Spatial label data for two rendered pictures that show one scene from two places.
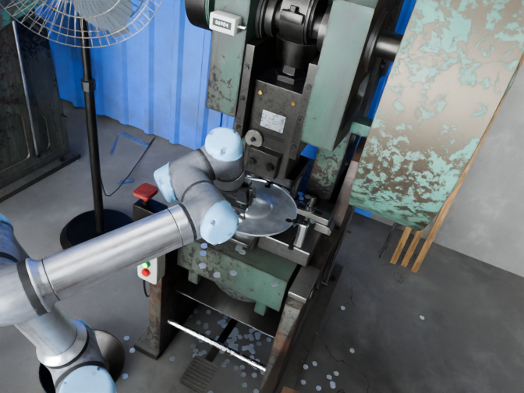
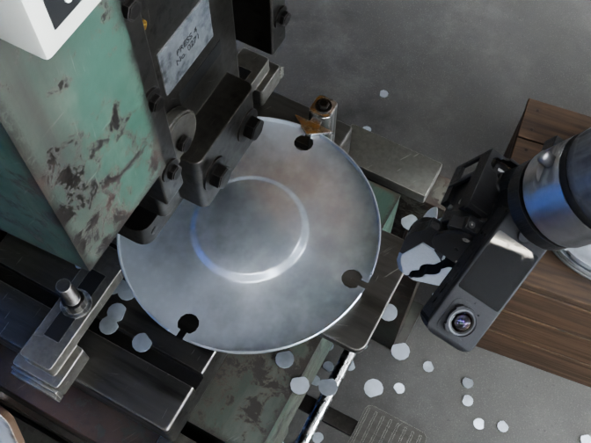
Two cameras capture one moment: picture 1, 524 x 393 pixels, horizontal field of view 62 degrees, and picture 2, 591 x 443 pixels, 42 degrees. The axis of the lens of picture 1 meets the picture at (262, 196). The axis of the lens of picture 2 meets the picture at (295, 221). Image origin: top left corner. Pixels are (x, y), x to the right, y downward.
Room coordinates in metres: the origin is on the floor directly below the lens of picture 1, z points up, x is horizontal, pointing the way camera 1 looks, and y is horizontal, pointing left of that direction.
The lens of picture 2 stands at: (0.97, 0.39, 1.54)
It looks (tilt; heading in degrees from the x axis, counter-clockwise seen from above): 63 degrees down; 281
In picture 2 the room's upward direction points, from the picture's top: 1 degrees clockwise
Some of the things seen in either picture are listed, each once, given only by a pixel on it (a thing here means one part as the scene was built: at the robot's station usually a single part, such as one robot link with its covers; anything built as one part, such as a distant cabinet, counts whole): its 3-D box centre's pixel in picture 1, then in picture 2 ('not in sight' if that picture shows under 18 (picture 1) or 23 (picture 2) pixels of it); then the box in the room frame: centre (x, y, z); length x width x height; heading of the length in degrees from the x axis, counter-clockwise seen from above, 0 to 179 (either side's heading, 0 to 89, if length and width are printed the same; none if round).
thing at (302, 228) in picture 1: (301, 232); (322, 126); (1.04, -0.14, 0.75); 0.03 x 0.03 x 0.10; 73
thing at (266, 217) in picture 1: (252, 204); (249, 226); (1.09, 0.02, 0.78); 0.29 x 0.29 x 0.01
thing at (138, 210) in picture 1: (150, 224); not in sight; (1.09, 0.35, 0.62); 0.10 x 0.06 x 0.20; 73
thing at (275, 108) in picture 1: (277, 124); (145, 46); (1.17, 0.00, 1.04); 0.17 x 0.15 x 0.30; 163
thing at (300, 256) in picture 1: (263, 210); (166, 221); (1.21, -0.01, 0.68); 0.45 x 0.30 x 0.06; 73
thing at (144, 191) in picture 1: (146, 198); not in sight; (1.09, 0.37, 0.72); 0.07 x 0.06 x 0.08; 163
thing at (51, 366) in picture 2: not in sight; (70, 309); (1.26, 0.15, 0.76); 0.17 x 0.06 x 0.10; 73
